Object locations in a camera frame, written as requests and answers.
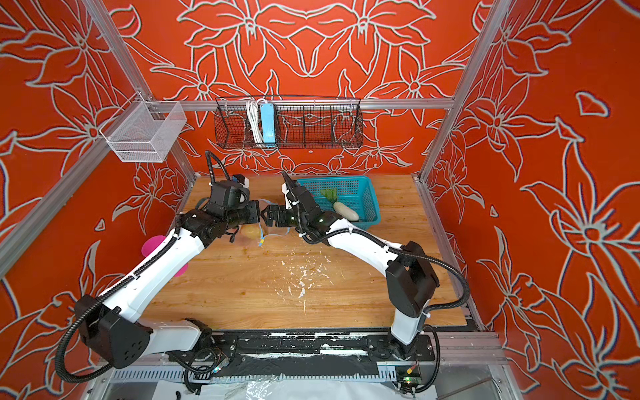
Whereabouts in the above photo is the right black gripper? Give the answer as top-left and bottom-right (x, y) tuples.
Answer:
(258, 202), (309, 230)

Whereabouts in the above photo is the yellow-green pear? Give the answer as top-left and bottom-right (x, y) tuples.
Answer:
(241, 224), (262, 240)

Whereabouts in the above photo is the clear zip top bag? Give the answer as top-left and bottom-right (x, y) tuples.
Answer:
(235, 223), (290, 248)

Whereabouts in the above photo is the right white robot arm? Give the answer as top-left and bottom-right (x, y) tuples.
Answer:
(261, 199), (471, 396)

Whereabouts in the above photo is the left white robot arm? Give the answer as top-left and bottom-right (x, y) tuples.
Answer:
(54, 151), (260, 383)

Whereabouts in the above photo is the teal plastic basket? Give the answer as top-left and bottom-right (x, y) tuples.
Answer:
(298, 176), (381, 230)

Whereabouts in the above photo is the pink plastic cup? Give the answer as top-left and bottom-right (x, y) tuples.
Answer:
(141, 234), (190, 278)

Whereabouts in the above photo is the light blue box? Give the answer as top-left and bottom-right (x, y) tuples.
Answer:
(260, 103), (276, 148)

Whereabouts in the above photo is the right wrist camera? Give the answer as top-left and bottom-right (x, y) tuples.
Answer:
(282, 183), (299, 209)

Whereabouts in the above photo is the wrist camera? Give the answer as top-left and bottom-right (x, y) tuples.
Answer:
(282, 183), (299, 209)
(204, 174), (250, 218)

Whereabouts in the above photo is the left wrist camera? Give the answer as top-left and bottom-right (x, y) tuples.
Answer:
(204, 174), (250, 218)

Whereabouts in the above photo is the black wire wall basket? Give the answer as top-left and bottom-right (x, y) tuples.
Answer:
(213, 96), (364, 150)

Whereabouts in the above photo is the clear plastic wall bin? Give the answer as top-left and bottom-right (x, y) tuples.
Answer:
(100, 102), (187, 163)

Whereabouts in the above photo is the white cable bundle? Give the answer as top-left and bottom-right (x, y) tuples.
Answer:
(246, 99), (264, 145)

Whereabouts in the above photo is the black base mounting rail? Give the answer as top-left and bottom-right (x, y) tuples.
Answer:
(168, 327), (436, 363)

